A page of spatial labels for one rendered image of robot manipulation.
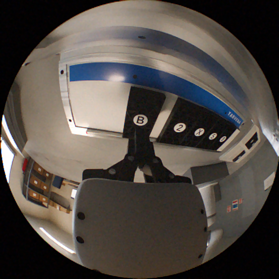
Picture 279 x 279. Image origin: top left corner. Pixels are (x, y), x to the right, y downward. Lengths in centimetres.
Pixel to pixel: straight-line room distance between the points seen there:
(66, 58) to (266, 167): 251
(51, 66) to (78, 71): 9
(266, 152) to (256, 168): 43
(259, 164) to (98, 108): 248
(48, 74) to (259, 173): 266
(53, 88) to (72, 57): 10
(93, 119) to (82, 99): 5
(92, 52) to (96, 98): 8
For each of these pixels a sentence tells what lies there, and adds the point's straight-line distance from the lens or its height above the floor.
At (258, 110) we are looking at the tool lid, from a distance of 19.
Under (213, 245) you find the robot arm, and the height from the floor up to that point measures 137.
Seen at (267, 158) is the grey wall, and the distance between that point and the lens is 236.
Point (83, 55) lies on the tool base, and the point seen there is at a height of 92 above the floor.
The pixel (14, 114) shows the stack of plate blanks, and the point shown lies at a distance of 48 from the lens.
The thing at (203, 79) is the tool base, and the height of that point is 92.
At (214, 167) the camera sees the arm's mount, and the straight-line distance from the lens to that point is 55.
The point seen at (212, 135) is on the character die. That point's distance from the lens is 24.
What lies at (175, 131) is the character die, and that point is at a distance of 19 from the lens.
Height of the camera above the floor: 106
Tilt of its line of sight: 40 degrees down
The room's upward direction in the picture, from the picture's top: 179 degrees counter-clockwise
